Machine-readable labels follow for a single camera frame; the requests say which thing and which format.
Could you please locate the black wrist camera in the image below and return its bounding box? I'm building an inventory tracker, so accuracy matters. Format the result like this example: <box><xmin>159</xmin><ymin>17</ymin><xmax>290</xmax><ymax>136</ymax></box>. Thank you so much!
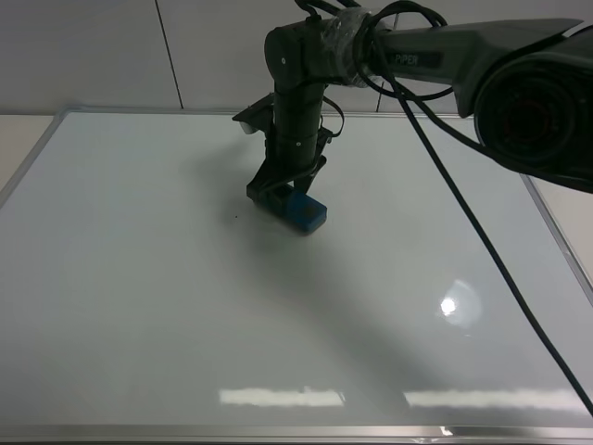
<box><xmin>232</xmin><ymin>93</ymin><xmax>274</xmax><ymax>134</ymax></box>

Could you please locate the blue board eraser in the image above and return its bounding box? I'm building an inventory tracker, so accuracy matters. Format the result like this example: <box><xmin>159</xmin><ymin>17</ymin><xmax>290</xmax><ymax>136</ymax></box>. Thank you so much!
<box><xmin>271</xmin><ymin>189</ymin><xmax>327</xmax><ymax>235</ymax></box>

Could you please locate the white aluminium-framed whiteboard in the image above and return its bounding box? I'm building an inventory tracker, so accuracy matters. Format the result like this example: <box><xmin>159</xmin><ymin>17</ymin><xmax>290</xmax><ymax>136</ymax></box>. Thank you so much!
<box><xmin>1</xmin><ymin>109</ymin><xmax>592</xmax><ymax>444</ymax></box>

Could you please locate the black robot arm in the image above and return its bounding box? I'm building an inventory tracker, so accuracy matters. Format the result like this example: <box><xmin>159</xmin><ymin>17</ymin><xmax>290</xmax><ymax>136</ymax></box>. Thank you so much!
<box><xmin>236</xmin><ymin>1</ymin><xmax>592</xmax><ymax>202</ymax></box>

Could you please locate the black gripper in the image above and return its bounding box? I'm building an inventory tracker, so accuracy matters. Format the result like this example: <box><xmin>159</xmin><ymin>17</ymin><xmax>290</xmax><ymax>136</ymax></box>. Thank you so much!
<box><xmin>246</xmin><ymin>133</ymin><xmax>326</xmax><ymax>214</ymax></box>

